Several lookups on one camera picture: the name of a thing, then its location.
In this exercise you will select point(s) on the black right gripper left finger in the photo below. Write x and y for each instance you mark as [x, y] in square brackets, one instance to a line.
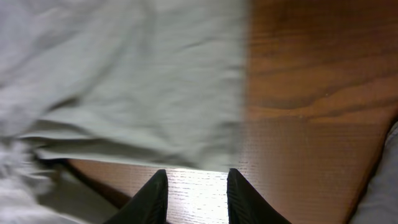
[148, 206]

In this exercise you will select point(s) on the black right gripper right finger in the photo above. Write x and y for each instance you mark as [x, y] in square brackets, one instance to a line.
[246, 205]

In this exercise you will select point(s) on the light green khaki shorts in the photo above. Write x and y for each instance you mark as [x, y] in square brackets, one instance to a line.
[151, 83]

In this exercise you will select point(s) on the grey shorts on pile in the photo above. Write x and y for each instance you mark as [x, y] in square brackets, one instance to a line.
[379, 204]

